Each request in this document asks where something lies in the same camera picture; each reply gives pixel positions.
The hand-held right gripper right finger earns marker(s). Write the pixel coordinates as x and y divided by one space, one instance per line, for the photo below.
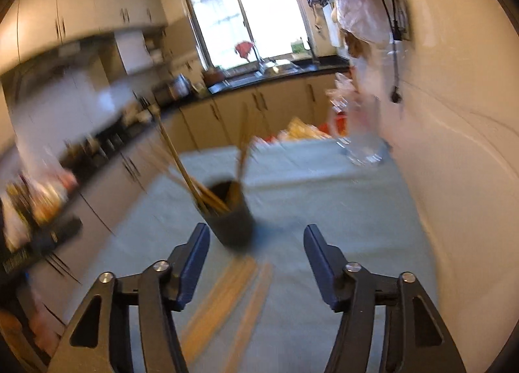
320 267

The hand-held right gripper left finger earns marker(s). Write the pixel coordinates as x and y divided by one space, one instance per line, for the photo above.
194 263

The row of wooden chopsticks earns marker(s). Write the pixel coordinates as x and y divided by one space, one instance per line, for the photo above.
231 287

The dark grey perforated utensil holder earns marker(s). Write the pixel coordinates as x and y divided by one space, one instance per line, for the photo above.
235 227

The slender bamboo chopstick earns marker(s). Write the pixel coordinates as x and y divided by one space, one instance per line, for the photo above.
180 170
242 154
215 198

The blue-grey tablecloth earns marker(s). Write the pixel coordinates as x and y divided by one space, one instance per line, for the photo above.
324 202

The clear glass pitcher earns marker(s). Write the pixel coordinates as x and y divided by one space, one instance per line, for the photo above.
365 145

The yellow plastic bag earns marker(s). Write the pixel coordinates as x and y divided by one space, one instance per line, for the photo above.
302 129

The red plastic bag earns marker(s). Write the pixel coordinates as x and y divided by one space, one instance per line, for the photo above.
338 123

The beige lower kitchen cabinets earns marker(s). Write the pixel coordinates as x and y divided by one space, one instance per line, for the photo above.
231 113

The silver rice cooker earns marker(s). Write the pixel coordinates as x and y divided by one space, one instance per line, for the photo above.
178 87

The black kitchen countertop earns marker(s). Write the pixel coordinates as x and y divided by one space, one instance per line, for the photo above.
243 83

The metal sink faucet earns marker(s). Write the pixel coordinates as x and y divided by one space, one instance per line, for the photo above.
257 58

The pink cloth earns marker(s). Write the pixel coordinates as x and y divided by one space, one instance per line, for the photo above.
244 49

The white upper kitchen cabinets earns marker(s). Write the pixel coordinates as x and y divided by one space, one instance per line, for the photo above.
81 12

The kitchen window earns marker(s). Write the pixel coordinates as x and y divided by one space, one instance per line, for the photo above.
263 12

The wall dish shelf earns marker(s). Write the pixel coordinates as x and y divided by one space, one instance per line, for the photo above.
154 48

